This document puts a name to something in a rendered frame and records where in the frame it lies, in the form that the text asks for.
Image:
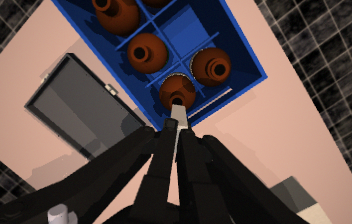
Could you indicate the blue divided crate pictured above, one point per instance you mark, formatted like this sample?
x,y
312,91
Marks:
x,y
185,24

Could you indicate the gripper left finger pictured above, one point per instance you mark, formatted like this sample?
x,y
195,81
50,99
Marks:
x,y
81,197

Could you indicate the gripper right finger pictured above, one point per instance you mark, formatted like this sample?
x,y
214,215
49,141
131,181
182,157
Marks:
x,y
245,197

